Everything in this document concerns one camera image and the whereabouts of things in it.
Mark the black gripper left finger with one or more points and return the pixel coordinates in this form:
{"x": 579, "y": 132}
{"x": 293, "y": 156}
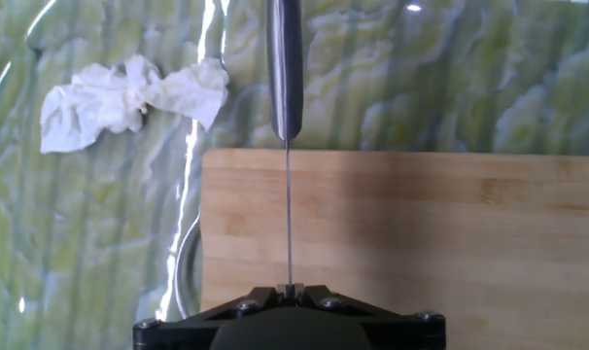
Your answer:
{"x": 178, "y": 330}

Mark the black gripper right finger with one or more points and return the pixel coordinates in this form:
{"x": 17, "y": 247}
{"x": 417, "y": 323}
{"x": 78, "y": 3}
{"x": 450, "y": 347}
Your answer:
{"x": 406, "y": 330}

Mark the steel cleaver knife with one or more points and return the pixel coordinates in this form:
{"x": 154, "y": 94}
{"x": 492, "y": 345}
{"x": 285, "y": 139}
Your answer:
{"x": 285, "y": 73}

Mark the bamboo cutting board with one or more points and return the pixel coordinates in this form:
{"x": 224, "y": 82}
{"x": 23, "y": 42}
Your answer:
{"x": 421, "y": 233}

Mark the crumpled white tissue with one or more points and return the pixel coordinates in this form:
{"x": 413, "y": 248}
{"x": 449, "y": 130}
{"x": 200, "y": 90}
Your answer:
{"x": 95, "y": 112}

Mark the green marble pattern mat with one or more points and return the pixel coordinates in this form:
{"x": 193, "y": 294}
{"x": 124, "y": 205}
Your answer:
{"x": 421, "y": 73}

